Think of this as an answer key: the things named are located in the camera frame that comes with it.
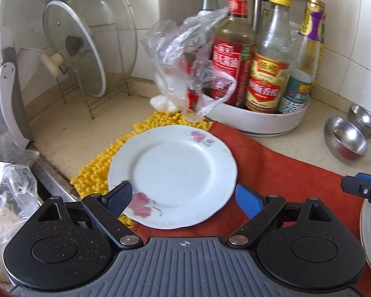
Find yellow cap vinegar bottle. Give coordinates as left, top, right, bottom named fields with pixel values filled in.
left=244, top=0, right=294, bottom=114

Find yellow chenille mat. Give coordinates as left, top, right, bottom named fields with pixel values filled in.
left=70, top=111, right=214, bottom=229

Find white two-tier turntable rack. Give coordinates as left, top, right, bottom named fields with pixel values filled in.
left=202, top=0, right=311, bottom=136

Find wire lid rack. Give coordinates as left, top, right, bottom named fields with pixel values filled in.
left=53, top=22, right=132, bottom=121

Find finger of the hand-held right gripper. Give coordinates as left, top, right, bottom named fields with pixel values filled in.
left=341, top=173, right=371, bottom=216

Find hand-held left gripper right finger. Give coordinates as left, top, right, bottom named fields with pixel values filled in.
left=226, top=183, right=333, bottom=248

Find white kitchen appliance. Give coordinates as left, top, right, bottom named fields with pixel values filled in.
left=0, top=0, right=33, bottom=150

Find dark steel bottle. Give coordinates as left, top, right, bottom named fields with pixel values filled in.
left=250, top=0, right=272, bottom=48

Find red label soy sauce bottle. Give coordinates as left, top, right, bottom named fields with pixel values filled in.
left=211, top=0, right=256, bottom=107

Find stainless steel bowl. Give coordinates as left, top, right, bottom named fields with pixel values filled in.
left=324, top=116, right=369, bottom=163
left=347, top=103, right=371, bottom=140

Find large clear glass lid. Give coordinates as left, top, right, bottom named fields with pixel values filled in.
left=76, top=0, right=139, bottom=82

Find clear plastic bag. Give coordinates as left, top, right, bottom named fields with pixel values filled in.
left=141, top=7, right=238, bottom=123

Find white rim glass lid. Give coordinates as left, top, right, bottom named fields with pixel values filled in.
left=40, top=0, right=108, bottom=99

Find white red packet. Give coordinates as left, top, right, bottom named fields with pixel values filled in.
left=150, top=59, right=205, bottom=114

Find plastic bag with white contents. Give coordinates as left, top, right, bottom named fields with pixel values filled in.
left=0, top=123, right=44, bottom=251

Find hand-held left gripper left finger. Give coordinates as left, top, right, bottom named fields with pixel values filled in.
left=35, top=181, right=143, bottom=250

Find steel sink rim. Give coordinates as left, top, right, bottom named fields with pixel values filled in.
left=30, top=153, right=81, bottom=203

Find clear bottle gold cap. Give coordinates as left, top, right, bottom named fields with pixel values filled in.
left=278, top=0, right=326, bottom=116

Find red cloth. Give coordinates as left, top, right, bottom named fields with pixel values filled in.
left=132, top=121, right=371, bottom=292

